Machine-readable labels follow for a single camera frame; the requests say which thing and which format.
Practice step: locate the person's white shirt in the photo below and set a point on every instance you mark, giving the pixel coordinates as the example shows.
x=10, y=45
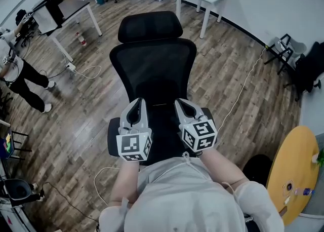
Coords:
x=182, y=200

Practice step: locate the green plant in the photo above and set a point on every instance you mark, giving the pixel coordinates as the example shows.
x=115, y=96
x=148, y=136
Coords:
x=320, y=158

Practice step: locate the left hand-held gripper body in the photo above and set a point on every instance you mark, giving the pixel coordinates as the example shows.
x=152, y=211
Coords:
x=129, y=145

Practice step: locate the black metal stool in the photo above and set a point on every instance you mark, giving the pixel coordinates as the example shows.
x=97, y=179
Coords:
x=20, y=134

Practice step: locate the red-label bottle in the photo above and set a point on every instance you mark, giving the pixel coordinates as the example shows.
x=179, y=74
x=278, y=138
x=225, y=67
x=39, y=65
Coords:
x=81, y=39

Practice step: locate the white power strip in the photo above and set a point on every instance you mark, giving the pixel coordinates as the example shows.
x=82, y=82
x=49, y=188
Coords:
x=71, y=67

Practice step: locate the black chair with dark cover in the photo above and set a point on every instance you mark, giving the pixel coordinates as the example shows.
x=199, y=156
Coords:
x=310, y=71

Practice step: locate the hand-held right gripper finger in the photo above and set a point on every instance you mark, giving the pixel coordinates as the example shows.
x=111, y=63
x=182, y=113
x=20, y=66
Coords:
x=193, y=108
x=180, y=115

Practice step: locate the person's right forearm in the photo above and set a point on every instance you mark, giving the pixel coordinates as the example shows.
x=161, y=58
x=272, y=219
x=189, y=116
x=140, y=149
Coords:
x=222, y=167

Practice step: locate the person's left forearm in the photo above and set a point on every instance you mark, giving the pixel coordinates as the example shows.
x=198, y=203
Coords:
x=125, y=183

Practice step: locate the yellow round table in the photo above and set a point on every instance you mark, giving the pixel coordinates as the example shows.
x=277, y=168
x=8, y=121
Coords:
x=291, y=160

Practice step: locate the black-frame grey chair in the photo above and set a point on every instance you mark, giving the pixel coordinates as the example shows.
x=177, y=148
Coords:
x=283, y=48

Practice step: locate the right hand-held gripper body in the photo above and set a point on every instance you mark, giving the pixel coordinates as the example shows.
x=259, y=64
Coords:
x=200, y=134

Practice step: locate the black bag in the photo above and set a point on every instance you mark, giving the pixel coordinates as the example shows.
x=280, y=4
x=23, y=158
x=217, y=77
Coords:
x=257, y=169

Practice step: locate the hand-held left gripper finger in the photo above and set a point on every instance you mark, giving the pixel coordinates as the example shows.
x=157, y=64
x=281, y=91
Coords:
x=123, y=118
x=144, y=117

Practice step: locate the black wheeled chair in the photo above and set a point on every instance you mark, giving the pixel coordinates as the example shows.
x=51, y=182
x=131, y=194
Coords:
x=21, y=31

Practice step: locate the black mesh office chair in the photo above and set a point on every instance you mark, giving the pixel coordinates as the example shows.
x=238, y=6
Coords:
x=152, y=61

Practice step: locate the dark-top desk with white legs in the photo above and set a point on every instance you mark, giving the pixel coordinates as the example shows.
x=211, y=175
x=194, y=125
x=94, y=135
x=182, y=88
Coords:
x=73, y=6

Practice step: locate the clear plastic water bottle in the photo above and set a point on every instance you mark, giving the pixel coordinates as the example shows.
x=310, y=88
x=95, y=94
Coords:
x=302, y=191

